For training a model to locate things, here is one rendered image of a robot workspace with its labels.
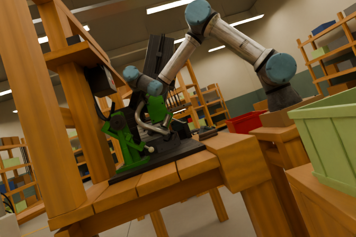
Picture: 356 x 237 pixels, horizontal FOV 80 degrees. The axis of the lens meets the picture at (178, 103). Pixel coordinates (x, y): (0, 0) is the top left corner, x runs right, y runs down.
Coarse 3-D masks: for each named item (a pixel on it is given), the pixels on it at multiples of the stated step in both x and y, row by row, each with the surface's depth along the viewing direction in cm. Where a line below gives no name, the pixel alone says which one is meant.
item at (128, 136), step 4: (104, 124) 101; (108, 124) 101; (104, 128) 100; (108, 128) 101; (104, 132) 100; (108, 132) 100; (112, 132) 102; (116, 132) 102; (124, 132) 102; (112, 136) 100; (116, 136) 100; (124, 136) 102; (128, 136) 101; (132, 136) 104; (128, 140) 101; (136, 140) 103; (128, 144) 100; (132, 144) 100; (136, 144) 103; (140, 144) 101; (144, 144) 101; (136, 148) 100; (140, 148) 100
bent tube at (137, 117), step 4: (140, 104) 129; (144, 104) 131; (140, 108) 129; (136, 112) 128; (136, 116) 127; (136, 120) 126; (140, 120) 126; (140, 124) 125; (144, 124) 125; (144, 128) 125; (148, 128) 124; (152, 128) 124; (156, 128) 124; (156, 132) 124; (160, 132) 123; (164, 132) 123
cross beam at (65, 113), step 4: (60, 108) 96; (64, 108) 100; (68, 108) 105; (64, 112) 99; (68, 112) 103; (64, 116) 97; (68, 116) 102; (108, 116) 174; (64, 120) 96; (68, 120) 100; (72, 120) 104; (68, 124) 99; (72, 124) 103; (68, 128) 107; (72, 128) 111
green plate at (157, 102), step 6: (150, 96) 135; (150, 102) 133; (156, 102) 133; (162, 102) 133; (150, 108) 132; (156, 108) 132; (162, 108) 132; (150, 114) 131; (156, 114) 130; (162, 114) 130; (156, 120) 129; (162, 120) 129
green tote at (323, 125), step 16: (336, 96) 49; (352, 96) 49; (288, 112) 49; (304, 112) 43; (320, 112) 38; (336, 112) 34; (352, 112) 31; (304, 128) 45; (320, 128) 40; (336, 128) 36; (352, 128) 33; (304, 144) 48; (320, 144) 42; (336, 144) 37; (352, 144) 34; (320, 160) 43; (336, 160) 39; (352, 160) 35; (320, 176) 45; (336, 176) 40; (352, 176) 36; (352, 192) 38
